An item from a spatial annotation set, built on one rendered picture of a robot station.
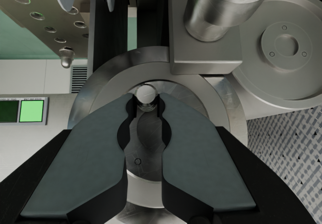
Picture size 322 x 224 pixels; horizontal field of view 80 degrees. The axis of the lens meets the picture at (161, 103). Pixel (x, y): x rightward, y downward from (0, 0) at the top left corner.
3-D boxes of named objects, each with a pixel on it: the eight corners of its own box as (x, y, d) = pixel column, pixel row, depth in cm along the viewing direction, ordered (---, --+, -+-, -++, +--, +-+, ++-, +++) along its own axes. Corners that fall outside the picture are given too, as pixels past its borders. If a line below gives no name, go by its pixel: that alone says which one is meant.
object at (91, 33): (99, -88, 20) (92, 81, 17) (127, 31, 44) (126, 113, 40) (94, -89, 20) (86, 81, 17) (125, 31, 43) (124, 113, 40)
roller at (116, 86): (224, 60, 17) (237, 205, 15) (180, 107, 42) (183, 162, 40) (87, 61, 16) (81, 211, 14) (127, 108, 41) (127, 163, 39)
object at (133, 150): (133, 205, 13) (89, 104, 14) (136, 196, 15) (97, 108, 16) (230, 153, 14) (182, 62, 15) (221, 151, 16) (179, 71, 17)
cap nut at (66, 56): (71, 48, 49) (70, 65, 48) (76, 54, 52) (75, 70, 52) (56, 48, 49) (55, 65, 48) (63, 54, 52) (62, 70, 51)
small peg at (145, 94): (140, 110, 11) (130, 88, 11) (142, 115, 14) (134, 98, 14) (162, 99, 11) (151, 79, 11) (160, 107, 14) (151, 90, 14)
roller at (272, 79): (339, -13, 19) (364, 108, 17) (232, 72, 44) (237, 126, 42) (218, -15, 18) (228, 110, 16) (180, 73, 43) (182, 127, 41)
